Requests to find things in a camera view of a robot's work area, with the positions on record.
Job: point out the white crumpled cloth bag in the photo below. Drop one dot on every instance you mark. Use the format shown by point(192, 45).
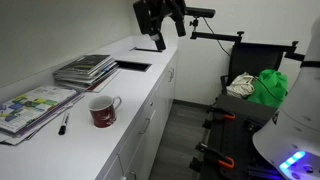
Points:
point(241, 86)

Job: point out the white drawer cabinet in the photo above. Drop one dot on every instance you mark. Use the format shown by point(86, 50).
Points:
point(150, 110)

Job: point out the black camera on mount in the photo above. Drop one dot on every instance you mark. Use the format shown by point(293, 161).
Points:
point(200, 12)

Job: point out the green fabric bag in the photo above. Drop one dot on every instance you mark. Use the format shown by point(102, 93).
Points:
point(268, 88)

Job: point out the colourful map brochure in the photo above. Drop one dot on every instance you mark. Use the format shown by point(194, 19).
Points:
point(33, 105)

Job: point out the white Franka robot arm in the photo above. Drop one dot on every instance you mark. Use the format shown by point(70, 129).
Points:
point(300, 110)

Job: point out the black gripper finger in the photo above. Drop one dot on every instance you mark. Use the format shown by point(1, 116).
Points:
point(160, 42)
point(179, 20)

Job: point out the black robot cart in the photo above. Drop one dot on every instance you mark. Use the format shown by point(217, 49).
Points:
point(240, 133)

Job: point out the black chair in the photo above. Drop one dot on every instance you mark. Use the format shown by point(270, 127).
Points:
point(256, 56)

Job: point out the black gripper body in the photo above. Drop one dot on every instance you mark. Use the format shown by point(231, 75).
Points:
point(146, 15)

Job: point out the thin white magazine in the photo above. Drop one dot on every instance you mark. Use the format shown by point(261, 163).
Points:
point(100, 85)

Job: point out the purple edged booklet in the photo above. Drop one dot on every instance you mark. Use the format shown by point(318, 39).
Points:
point(53, 111)

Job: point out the red mug with white rim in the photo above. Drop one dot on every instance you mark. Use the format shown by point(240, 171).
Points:
point(103, 115)

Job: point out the dark cover magazine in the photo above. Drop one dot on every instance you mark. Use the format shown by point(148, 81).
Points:
point(85, 64)

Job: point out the white paper sheets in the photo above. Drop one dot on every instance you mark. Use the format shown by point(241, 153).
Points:
point(13, 138)

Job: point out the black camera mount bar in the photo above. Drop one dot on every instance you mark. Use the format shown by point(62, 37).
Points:
point(233, 38)

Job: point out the stacked books with blue spine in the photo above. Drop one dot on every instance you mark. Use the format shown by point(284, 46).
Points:
point(90, 76)

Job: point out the black and white marker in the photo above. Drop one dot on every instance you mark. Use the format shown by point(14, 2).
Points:
point(63, 124)

